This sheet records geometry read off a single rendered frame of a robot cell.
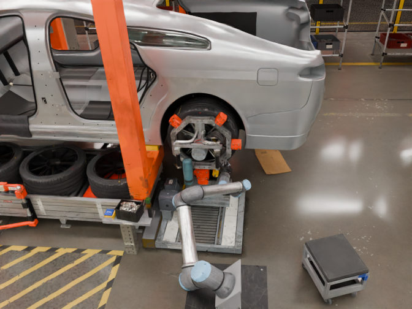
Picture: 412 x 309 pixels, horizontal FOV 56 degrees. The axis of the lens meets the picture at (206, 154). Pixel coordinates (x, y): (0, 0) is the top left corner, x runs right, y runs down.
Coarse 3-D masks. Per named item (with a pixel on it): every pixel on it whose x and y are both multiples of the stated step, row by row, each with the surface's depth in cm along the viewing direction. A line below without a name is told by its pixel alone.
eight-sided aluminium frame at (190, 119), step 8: (184, 120) 344; (192, 120) 338; (200, 120) 337; (208, 120) 336; (176, 128) 345; (216, 128) 340; (224, 128) 344; (176, 136) 356; (224, 160) 359; (200, 168) 368; (208, 168) 367
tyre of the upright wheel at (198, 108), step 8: (184, 104) 358; (192, 104) 350; (200, 104) 346; (208, 104) 348; (216, 104) 350; (224, 104) 357; (176, 112) 359; (184, 112) 345; (192, 112) 343; (200, 112) 342; (208, 112) 341; (216, 112) 341; (224, 112) 347; (232, 112) 360; (232, 120) 351; (168, 128) 358; (232, 128) 348; (168, 136) 362; (232, 136) 352; (232, 152) 363; (192, 160) 374
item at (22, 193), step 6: (0, 186) 372; (6, 186) 373; (12, 186) 372; (24, 186) 374; (18, 192) 363; (24, 192) 367; (18, 198) 367; (24, 222) 389; (30, 222) 387; (36, 222) 390; (0, 228) 385; (6, 228) 387
